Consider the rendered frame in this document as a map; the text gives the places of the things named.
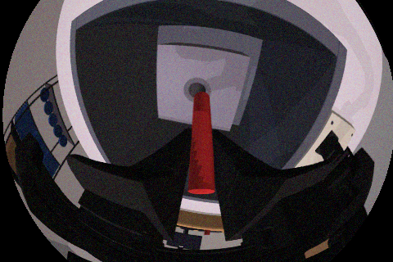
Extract dark red peg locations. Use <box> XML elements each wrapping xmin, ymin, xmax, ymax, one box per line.
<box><xmin>187</xmin><ymin>92</ymin><xmax>215</xmax><ymax>194</ymax></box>

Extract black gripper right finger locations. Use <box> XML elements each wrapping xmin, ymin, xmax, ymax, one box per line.
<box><xmin>212</xmin><ymin>130</ymin><xmax>333</xmax><ymax>242</ymax></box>

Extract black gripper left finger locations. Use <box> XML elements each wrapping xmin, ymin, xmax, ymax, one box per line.
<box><xmin>66</xmin><ymin>128</ymin><xmax>192</xmax><ymax>242</ymax></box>

